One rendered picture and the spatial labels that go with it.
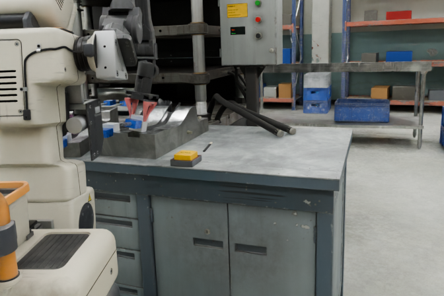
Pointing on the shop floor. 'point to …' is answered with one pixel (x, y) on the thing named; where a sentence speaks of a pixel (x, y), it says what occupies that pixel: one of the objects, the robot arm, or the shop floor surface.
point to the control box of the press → (251, 34)
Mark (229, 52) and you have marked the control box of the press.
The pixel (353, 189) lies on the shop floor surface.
